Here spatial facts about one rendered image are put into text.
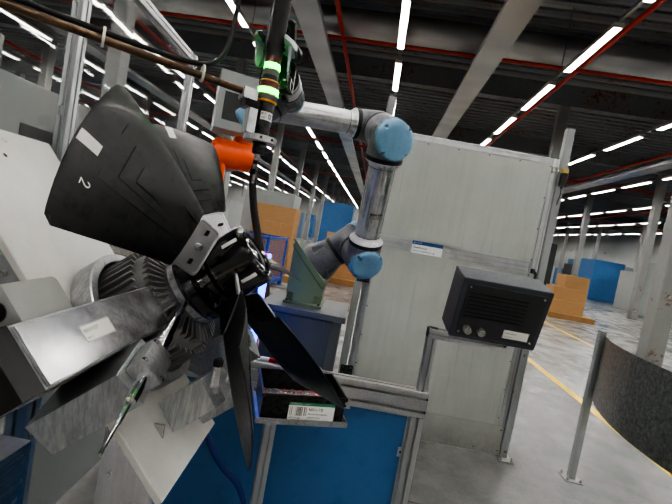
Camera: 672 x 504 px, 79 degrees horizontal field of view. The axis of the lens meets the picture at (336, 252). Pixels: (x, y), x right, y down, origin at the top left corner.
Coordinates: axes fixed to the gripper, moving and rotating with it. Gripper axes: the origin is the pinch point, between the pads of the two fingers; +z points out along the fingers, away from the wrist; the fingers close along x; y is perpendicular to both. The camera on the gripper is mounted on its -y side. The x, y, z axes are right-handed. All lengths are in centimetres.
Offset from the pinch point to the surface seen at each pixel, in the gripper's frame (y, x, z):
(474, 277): 43, -60, -33
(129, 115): 26.0, 10.8, 27.3
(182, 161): 28.1, 14.3, -1.0
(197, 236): 41.6, 3.3, 14.9
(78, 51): -4, 70, -45
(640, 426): 101, -172, -102
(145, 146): 29.6, 8.8, 25.7
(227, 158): -21, 119, -374
